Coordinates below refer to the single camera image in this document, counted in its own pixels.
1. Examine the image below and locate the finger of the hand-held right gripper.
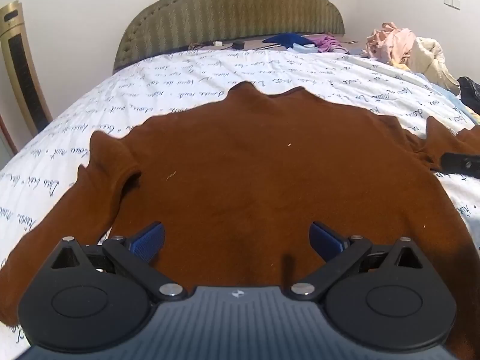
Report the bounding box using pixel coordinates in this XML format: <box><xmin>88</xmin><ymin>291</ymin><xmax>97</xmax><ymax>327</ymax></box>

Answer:
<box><xmin>441</xmin><ymin>152</ymin><xmax>480</xmax><ymax>180</ymax></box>

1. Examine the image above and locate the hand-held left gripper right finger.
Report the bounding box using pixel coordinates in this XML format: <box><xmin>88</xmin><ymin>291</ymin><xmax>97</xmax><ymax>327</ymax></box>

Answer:
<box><xmin>290</xmin><ymin>222</ymin><xmax>427</xmax><ymax>302</ymax></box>

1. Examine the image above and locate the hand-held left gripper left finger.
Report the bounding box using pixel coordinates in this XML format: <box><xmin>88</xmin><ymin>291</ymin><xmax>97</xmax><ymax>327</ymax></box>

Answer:
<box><xmin>50</xmin><ymin>222</ymin><xmax>188</xmax><ymax>303</ymax></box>

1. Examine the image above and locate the brown sweater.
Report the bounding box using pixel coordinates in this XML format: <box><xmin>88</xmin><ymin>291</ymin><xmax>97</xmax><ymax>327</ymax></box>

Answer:
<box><xmin>0</xmin><ymin>82</ymin><xmax>480</xmax><ymax>360</ymax></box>

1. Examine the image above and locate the pale blue blanket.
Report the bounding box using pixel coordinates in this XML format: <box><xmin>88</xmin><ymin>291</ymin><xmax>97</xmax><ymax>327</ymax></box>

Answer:
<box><xmin>423</xmin><ymin>75</ymin><xmax>471</xmax><ymax>111</ymax></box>

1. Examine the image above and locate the cream garment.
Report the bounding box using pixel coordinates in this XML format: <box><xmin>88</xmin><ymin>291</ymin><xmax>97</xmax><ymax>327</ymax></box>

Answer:
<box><xmin>406</xmin><ymin>37</ymin><xmax>460</xmax><ymax>91</ymax></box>

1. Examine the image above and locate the pink garment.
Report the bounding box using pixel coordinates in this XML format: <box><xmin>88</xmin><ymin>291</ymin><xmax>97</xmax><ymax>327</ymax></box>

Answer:
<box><xmin>365</xmin><ymin>22</ymin><xmax>418</xmax><ymax>65</ymax></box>

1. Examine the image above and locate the white script-printed bed sheet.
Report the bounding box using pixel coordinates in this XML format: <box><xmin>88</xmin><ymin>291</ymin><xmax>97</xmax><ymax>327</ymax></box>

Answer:
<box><xmin>0</xmin><ymin>47</ymin><xmax>480</xmax><ymax>360</ymax></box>

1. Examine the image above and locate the purple cloth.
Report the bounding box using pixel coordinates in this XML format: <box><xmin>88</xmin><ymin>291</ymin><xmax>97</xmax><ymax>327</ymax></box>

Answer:
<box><xmin>313</xmin><ymin>35</ymin><xmax>350</xmax><ymax>54</ymax></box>

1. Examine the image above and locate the light blue cloth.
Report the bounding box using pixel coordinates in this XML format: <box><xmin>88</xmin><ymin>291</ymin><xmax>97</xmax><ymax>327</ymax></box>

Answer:
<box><xmin>286</xmin><ymin>43</ymin><xmax>318</xmax><ymax>54</ymax></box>

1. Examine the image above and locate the dark blue cloth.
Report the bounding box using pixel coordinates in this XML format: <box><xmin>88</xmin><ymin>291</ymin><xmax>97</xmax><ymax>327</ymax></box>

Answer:
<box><xmin>262</xmin><ymin>32</ymin><xmax>314</xmax><ymax>48</ymax></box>

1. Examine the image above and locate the gold tower air conditioner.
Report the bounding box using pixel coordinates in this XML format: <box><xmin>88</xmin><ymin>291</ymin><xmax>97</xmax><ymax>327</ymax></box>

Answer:
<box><xmin>0</xmin><ymin>2</ymin><xmax>53</xmax><ymax>136</ymax></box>

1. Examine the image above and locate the olive striped headboard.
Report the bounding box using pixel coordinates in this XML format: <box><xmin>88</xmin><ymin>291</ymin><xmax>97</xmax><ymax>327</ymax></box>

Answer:
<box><xmin>112</xmin><ymin>0</ymin><xmax>346</xmax><ymax>76</ymax></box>

